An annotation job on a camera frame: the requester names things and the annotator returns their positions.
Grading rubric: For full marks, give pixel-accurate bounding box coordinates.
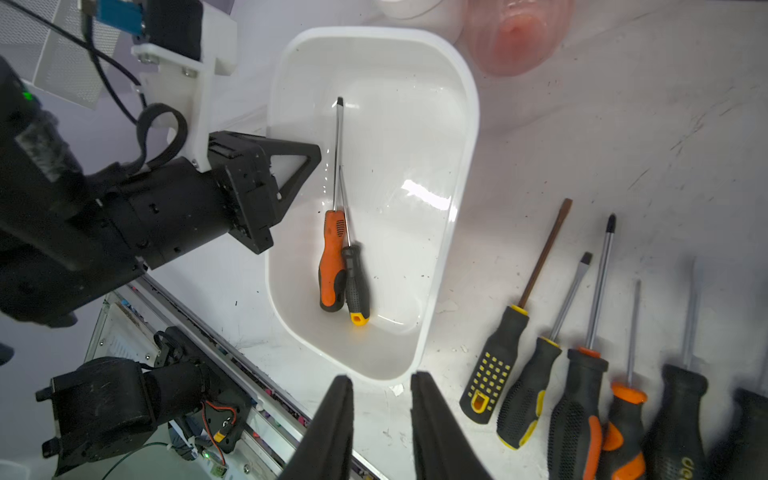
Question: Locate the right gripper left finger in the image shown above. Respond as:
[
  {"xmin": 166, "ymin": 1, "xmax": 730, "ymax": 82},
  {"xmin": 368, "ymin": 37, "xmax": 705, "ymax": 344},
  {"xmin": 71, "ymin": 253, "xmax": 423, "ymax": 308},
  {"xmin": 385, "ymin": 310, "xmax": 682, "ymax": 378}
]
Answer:
[{"xmin": 279, "ymin": 375, "xmax": 354, "ymax": 480}]

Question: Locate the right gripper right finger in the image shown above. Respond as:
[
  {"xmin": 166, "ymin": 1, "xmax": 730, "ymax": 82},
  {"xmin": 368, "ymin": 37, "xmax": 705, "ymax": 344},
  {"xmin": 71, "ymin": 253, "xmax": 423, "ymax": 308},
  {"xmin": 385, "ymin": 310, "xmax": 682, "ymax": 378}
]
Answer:
[{"xmin": 410, "ymin": 371, "xmax": 491, "ymax": 479}]

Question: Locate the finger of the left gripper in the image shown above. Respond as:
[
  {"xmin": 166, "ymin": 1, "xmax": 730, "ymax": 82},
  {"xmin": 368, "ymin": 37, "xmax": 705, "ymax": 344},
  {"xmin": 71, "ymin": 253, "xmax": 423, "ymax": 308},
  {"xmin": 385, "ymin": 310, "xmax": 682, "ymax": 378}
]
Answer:
[{"xmin": 263, "ymin": 138, "xmax": 322, "ymax": 219}]

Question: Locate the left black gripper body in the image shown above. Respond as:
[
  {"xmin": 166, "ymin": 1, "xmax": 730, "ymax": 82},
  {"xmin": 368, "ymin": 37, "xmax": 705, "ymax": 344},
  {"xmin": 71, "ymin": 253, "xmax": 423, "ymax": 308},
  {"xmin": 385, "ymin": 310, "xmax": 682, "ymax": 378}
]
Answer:
[{"xmin": 1, "ymin": 64, "xmax": 282, "ymax": 327}]

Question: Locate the white plastic storage box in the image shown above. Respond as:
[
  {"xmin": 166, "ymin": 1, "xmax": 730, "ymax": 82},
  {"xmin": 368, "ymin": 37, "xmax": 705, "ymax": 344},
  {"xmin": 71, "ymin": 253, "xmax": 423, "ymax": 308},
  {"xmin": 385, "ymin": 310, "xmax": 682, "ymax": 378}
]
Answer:
[{"xmin": 266, "ymin": 27, "xmax": 480, "ymax": 385}]

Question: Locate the slim black yellow-cap screwdriver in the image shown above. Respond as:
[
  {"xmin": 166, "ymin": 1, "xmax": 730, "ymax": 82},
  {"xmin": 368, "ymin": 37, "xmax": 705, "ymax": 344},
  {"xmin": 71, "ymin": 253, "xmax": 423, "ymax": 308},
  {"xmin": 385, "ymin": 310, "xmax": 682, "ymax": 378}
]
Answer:
[{"xmin": 338, "ymin": 168, "xmax": 371, "ymax": 326}]

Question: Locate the black handle long screwdriver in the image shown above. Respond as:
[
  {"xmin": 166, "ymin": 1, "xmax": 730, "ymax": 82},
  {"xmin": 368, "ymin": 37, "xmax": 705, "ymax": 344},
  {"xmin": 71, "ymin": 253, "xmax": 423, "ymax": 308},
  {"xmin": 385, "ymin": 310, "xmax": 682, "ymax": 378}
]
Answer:
[{"xmin": 708, "ymin": 357, "xmax": 767, "ymax": 479}]

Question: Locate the lower white mesh shelf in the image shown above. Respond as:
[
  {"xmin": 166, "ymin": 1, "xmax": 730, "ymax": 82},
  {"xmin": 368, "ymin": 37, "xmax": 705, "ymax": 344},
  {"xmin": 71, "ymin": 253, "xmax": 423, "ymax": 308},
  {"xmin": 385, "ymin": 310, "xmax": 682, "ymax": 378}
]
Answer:
[{"xmin": 0, "ymin": 0, "xmax": 120, "ymax": 109}]

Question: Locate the pink spray bottle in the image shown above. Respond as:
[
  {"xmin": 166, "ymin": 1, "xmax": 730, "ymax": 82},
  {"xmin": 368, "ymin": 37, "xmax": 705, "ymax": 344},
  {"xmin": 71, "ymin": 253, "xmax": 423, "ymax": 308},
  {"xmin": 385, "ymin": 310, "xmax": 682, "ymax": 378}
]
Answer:
[{"xmin": 464, "ymin": 0, "xmax": 574, "ymax": 76}]

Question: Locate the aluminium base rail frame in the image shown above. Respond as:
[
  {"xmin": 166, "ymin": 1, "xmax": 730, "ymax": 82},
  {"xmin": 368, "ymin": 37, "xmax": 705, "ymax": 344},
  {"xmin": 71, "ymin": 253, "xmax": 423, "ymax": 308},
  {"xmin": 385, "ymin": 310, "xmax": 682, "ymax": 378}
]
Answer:
[{"xmin": 85, "ymin": 276, "xmax": 312, "ymax": 479}]

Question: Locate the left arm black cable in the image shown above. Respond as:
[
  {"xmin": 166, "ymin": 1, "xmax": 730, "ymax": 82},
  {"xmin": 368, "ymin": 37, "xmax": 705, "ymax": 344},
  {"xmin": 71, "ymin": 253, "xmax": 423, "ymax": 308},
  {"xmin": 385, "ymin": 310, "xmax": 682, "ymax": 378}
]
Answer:
[{"xmin": 0, "ymin": 0, "xmax": 190, "ymax": 175}]

